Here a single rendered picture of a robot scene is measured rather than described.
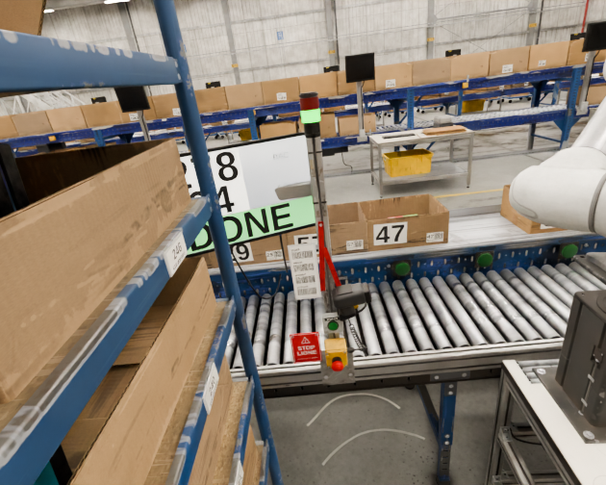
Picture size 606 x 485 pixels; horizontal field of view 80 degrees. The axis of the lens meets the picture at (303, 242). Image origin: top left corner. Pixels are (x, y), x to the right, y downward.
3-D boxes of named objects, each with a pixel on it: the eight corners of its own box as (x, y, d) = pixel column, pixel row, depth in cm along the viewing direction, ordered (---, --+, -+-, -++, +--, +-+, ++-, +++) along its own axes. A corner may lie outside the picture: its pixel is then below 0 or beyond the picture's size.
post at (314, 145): (322, 386, 132) (290, 140, 95) (322, 376, 136) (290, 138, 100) (355, 383, 131) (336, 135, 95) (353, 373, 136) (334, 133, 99)
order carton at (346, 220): (290, 261, 179) (285, 230, 172) (290, 237, 205) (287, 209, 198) (368, 252, 177) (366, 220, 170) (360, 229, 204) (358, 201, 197)
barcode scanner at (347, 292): (375, 317, 112) (369, 289, 108) (339, 324, 114) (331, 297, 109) (372, 304, 118) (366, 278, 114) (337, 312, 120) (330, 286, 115)
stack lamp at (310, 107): (302, 123, 94) (299, 99, 91) (302, 121, 98) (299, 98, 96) (320, 121, 94) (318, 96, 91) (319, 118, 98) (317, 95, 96)
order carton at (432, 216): (367, 252, 177) (366, 220, 170) (359, 230, 204) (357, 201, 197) (448, 243, 175) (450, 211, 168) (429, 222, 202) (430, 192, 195)
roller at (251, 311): (233, 379, 136) (230, 370, 134) (250, 301, 183) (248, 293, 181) (245, 378, 135) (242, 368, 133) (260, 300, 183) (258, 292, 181)
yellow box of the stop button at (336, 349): (327, 372, 119) (325, 356, 116) (325, 354, 127) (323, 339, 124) (370, 369, 118) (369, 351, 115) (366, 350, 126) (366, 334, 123)
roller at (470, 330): (476, 356, 131) (478, 345, 129) (430, 283, 179) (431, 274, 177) (491, 355, 131) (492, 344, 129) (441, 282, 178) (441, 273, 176)
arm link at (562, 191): (591, 201, 81) (493, 190, 98) (593, 247, 90) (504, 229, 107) (708, 12, 101) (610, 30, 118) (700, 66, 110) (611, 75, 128)
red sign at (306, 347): (294, 364, 127) (289, 335, 122) (294, 362, 128) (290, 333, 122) (339, 359, 126) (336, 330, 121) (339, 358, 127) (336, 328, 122)
